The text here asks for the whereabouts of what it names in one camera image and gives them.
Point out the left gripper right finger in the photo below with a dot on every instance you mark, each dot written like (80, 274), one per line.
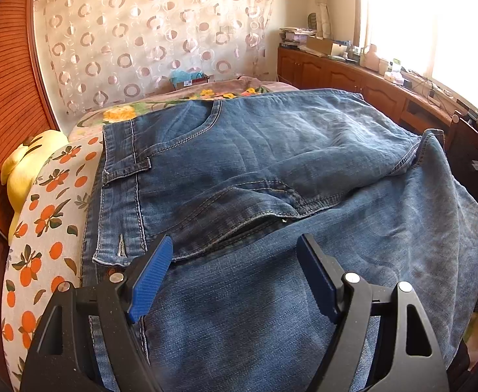
(324, 276)

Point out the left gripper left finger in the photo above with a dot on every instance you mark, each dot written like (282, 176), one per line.
(144, 277)

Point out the blue denim jeans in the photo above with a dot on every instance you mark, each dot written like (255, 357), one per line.
(234, 183)

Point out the orange fruit print bedsheet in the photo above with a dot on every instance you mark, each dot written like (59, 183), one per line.
(46, 247)

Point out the yellow plush toy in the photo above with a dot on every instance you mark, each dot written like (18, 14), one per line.
(21, 168)

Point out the floral flower blanket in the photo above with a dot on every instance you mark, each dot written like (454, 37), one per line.
(93, 122)

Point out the cardboard box on cabinet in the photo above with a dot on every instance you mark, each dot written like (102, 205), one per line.
(326, 46)

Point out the long wooden cabinet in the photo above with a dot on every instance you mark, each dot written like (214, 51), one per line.
(413, 109)

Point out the blue item on box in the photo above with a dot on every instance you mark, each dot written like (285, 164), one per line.
(181, 79)

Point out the circle pattern lace curtain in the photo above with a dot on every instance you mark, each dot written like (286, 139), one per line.
(98, 53)

